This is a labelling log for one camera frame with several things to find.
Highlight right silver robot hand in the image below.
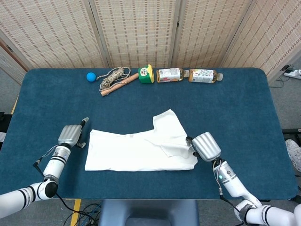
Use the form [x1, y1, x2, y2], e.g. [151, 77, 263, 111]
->
[185, 131, 222, 162]

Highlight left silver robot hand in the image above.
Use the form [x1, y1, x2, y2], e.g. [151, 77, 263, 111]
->
[57, 117, 90, 149]

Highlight white T-shirt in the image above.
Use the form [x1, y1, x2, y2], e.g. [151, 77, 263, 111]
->
[84, 108, 198, 172]

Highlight blue table cover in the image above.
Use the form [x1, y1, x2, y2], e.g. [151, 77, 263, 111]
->
[0, 67, 299, 200]

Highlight black equipment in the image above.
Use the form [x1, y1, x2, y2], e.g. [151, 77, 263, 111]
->
[0, 111, 13, 134]

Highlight tea bottle with white label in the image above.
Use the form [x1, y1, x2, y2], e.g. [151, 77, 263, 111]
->
[189, 68, 223, 83]

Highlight wooden stick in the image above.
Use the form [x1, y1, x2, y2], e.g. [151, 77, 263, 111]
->
[100, 73, 139, 97]

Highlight yellow floor tape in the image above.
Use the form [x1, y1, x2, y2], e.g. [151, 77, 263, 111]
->
[70, 199, 82, 226]

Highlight tea bottle with fruit label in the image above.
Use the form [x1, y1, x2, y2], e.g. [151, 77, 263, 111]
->
[156, 67, 190, 84]

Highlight black metal bar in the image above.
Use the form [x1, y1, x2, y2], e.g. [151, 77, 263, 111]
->
[281, 128, 301, 142]

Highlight white sneaker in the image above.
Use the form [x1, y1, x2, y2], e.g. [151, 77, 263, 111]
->
[285, 139, 301, 172]

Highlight woven folding screen panel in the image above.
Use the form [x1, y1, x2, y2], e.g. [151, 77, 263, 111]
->
[222, 0, 301, 83]
[89, 0, 182, 68]
[0, 37, 31, 85]
[0, 0, 111, 69]
[171, 0, 257, 68]

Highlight green container with yellow lid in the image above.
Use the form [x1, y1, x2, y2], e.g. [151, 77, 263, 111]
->
[138, 64, 156, 84]

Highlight white power strip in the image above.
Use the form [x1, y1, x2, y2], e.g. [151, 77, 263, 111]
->
[283, 69, 301, 80]

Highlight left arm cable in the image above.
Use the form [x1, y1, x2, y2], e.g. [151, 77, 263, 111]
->
[32, 145, 80, 214]

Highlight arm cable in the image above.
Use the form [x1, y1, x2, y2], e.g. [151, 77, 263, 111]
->
[213, 160, 243, 217]
[32, 145, 80, 214]

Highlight black velcro strap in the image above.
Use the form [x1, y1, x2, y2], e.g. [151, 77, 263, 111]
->
[43, 174, 59, 183]
[238, 204, 253, 223]

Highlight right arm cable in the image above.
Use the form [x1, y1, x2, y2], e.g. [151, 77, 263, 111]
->
[213, 160, 243, 217]

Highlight beige brown rope bundle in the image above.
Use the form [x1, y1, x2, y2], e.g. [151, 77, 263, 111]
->
[95, 66, 131, 92]

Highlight black floor cables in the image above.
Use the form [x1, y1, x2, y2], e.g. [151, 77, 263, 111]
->
[63, 203, 102, 226]

